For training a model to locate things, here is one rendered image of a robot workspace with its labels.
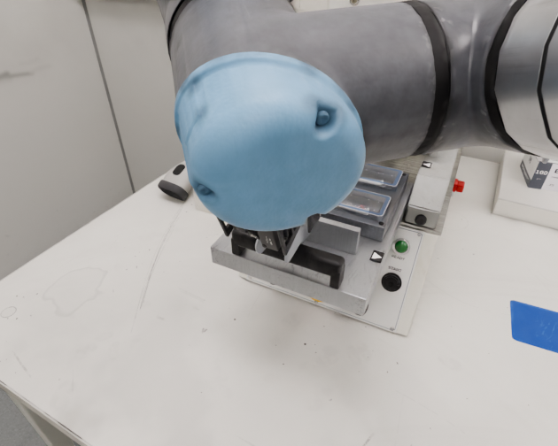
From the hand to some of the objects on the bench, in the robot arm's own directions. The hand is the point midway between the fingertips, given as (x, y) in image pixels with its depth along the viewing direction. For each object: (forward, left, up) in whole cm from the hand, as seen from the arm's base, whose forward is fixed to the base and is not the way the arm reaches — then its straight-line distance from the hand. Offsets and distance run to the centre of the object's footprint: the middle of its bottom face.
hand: (293, 235), depth 50 cm
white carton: (+79, -37, -25) cm, 90 cm away
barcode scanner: (+32, +51, -23) cm, 65 cm away
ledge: (+78, -62, -31) cm, 105 cm away
